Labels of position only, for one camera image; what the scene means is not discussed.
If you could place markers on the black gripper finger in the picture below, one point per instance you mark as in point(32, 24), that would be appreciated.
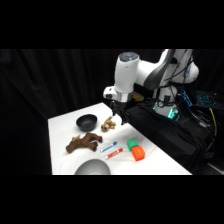
point(113, 112)
point(125, 119)

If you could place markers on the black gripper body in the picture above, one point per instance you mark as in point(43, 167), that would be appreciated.
point(119, 106)

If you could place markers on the green block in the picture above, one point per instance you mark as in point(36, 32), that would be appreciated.
point(132, 143)

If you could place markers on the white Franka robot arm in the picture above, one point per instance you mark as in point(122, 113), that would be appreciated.
point(150, 71)

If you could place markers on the red orange block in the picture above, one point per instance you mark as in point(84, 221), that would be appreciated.
point(138, 153)

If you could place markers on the small tan plush toy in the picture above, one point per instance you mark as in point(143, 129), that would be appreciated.
point(107, 124)

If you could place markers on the black bowl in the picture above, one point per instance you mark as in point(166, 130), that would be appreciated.
point(86, 122)

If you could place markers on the blue and white marker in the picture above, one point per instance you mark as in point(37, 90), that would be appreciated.
point(108, 146)

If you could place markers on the red and white marker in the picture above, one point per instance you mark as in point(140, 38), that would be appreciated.
point(113, 153)

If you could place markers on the brown plush dog toy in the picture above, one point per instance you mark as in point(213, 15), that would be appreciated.
point(83, 142)

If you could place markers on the black robot stand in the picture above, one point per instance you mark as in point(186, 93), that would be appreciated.
point(166, 136)

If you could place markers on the small green light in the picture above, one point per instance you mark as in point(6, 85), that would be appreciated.
point(172, 115)

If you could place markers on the grey bowl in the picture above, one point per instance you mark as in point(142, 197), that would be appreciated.
point(92, 167)

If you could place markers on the blue lit device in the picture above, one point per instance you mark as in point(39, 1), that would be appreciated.
point(185, 97)

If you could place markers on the black curtain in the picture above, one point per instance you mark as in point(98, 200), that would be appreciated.
point(36, 86)

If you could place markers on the blue backlit keyboard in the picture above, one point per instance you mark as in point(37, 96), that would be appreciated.
point(206, 99)

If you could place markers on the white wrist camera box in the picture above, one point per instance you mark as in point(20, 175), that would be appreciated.
point(109, 93)

